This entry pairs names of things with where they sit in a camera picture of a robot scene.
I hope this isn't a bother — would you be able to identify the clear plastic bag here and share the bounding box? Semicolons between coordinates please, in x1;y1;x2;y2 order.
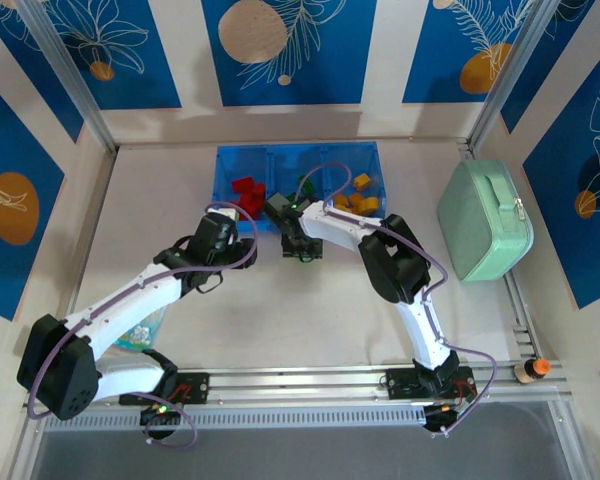
113;304;169;352

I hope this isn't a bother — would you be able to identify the blue three-compartment bin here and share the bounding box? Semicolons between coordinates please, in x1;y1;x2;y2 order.
213;141;389;234

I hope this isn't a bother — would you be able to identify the mint green zipper case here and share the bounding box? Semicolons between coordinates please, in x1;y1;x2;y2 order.
436;159;536;284

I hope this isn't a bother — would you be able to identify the small bottle with orange cap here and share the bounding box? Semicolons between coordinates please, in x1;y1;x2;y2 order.
513;357;553;386

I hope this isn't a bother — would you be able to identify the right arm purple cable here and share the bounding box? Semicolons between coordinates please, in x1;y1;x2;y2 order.
299;163;500;437

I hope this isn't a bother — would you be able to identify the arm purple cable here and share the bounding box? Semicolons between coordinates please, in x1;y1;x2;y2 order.
299;163;500;437
26;200;259;450

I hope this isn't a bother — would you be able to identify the aluminium side rail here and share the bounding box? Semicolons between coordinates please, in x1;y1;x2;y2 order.
23;147;120;401
457;137;569;401

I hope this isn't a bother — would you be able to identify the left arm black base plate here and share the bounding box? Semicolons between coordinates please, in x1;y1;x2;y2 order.
119;371;212;406

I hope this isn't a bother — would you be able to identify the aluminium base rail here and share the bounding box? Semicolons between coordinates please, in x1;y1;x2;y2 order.
22;360;567;409

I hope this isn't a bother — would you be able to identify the grey slotted cable duct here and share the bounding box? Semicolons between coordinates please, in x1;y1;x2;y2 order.
42;403;431;432

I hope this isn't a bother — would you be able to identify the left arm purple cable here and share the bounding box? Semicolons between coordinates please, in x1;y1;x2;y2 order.
26;200;259;450

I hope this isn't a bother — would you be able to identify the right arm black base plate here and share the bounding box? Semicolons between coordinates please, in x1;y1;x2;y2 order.
385;366;479;402

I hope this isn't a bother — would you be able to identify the aluminium frame post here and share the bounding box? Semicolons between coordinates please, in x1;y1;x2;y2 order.
465;0;565;149
15;0;120;154

